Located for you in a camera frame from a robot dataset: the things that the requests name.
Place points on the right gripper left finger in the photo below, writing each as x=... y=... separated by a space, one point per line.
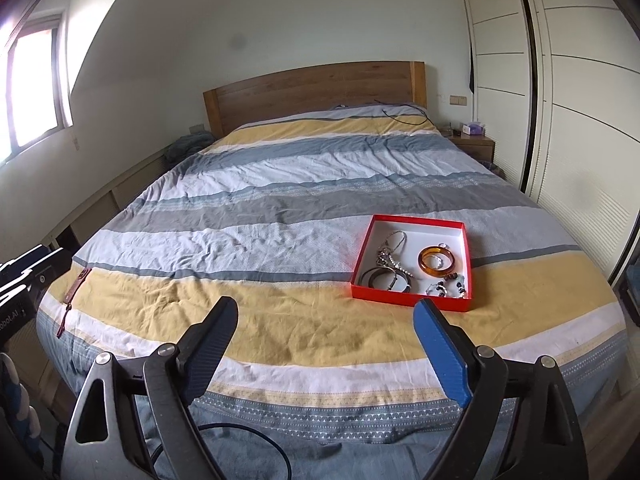
x=105 y=439

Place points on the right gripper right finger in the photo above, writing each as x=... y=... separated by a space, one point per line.
x=544 y=439

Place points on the silver wristwatch green dial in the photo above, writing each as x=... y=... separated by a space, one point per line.
x=385 y=259

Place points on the red jewelry tray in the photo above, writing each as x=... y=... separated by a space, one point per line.
x=453 y=292

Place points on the window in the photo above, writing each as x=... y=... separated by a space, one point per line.
x=35 y=98

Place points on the dark blue folded blanket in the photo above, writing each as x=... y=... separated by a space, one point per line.
x=187 y=145

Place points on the dark bangle in tray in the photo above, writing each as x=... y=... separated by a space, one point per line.
x=386 y=279

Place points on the large silver bangle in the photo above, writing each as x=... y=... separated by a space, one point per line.
x=395 y=241

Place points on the wooden headboard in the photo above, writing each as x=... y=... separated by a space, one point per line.
x=313 y=88

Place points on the wooden nightstand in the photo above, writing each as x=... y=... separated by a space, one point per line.
x=481 y=148

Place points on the tissue box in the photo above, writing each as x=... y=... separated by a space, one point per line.
x=473 y=128

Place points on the white sliding wardrobe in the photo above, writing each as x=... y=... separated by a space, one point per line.
x=556 y=84

